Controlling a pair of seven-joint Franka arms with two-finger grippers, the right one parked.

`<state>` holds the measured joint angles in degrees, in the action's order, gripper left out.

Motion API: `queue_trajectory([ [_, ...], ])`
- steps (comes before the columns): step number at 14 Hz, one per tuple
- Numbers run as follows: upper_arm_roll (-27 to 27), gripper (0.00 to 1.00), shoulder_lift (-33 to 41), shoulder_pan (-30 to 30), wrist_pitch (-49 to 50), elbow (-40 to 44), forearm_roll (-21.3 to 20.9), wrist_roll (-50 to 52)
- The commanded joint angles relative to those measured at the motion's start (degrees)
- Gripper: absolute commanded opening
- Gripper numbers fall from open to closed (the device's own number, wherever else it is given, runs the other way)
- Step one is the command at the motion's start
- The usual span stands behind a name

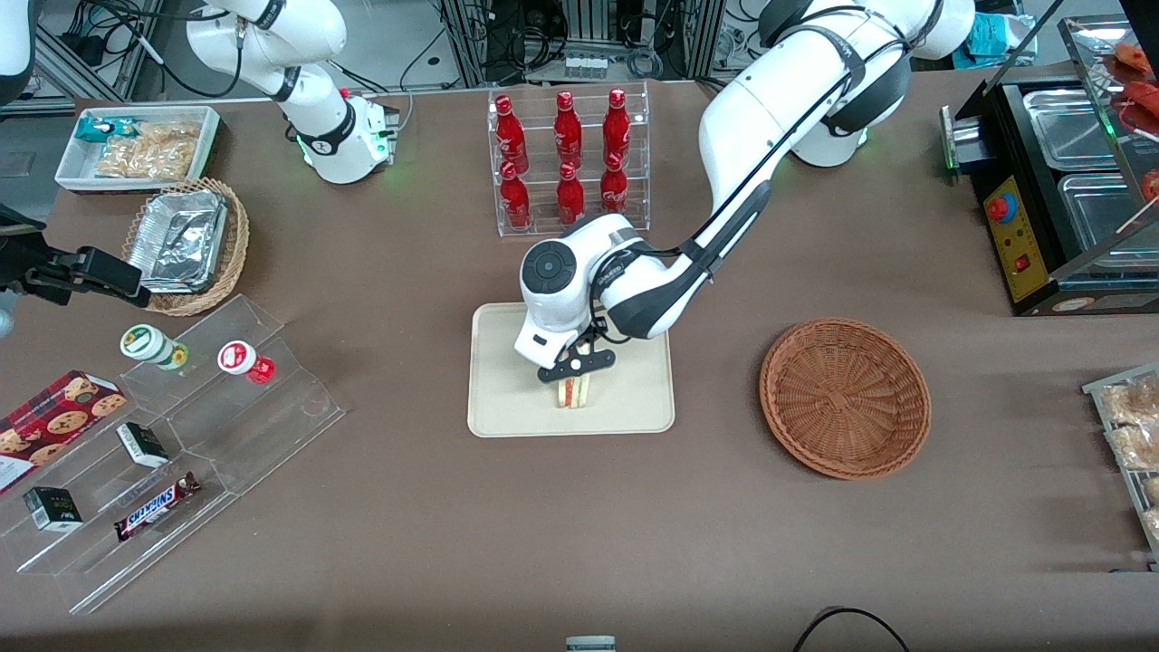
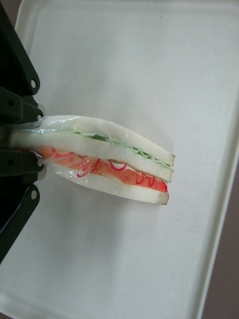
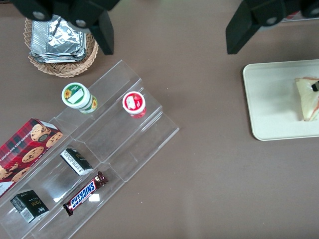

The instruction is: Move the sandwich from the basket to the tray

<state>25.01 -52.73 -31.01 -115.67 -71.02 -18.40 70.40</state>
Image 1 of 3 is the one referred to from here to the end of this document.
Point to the triangle sandwich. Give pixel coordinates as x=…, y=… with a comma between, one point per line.
x=572, y=392

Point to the steel food pan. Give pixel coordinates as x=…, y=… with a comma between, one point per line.
x=1100, y=213
x=1068, y=127

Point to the white rectangular snack bin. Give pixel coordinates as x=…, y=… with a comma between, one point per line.
x=72, y=172

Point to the small black carton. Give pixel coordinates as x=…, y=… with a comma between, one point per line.
x=142, y=445
x=52, y=509

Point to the light oval wicker basket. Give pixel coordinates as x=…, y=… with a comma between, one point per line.
x=237, y=235

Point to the clear bag of crackers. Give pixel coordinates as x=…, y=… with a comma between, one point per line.
x=149, y=156

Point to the stacked aluminium foil containers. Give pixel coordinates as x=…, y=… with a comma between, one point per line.
x=177, y=240

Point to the red lid yogurt cup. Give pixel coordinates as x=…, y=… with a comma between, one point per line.
x=243, y=359

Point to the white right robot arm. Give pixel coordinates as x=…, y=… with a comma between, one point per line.
x=299, y=81

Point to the clear acrylic tiered stand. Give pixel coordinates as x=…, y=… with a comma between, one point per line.
x=226, y=444

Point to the teal plastic bag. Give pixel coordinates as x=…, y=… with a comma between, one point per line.
x=991, y=36

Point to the green snack packet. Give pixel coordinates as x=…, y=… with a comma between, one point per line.
x=95, y=129

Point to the clear acrylic bottle rack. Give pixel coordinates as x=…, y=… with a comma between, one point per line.
x=634, y=190

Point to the red cola bottle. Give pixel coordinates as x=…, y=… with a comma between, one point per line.
x=568, y=131
x=515, y=199
x=510, y=136
x=617, y=127
x=570, y=197
x=614, y=192

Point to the green lid yogurt cup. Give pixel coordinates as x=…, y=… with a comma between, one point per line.
x=149, y=345

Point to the wrapped bread bun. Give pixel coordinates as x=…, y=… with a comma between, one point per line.
x=1139, y=446
x=1136, y=400

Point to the Snickers chocolate bar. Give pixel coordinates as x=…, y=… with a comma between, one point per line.
x=154, y=507

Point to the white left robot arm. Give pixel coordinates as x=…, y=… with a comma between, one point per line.
x=770, y=100

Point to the black food warmer cabinet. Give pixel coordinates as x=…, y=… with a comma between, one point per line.
x=1019, y=244

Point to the beige plastic serving tray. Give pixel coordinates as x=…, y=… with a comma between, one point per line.
x=634, y=398

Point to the brown round wicker basket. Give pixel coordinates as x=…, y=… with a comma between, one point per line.
x=842, y=398

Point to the red cookie box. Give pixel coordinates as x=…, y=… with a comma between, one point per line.
x=54, y=421

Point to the small grey device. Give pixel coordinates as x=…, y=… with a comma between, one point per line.
x=590, y=644

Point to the white power strip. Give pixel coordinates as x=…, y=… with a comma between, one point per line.
x=586, y=66

